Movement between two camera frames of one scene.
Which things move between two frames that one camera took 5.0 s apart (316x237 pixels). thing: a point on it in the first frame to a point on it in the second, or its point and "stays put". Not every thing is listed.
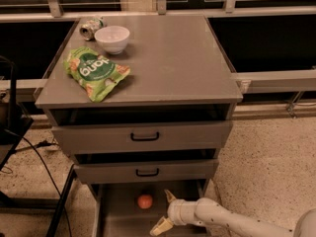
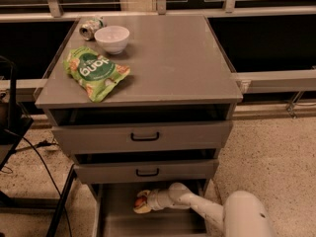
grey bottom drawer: x=132 y=208 stays put
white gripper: x=177 y=211 to x=154 y=200
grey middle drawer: x=149 y=166 stays put
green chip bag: x=98 y=74 stays put
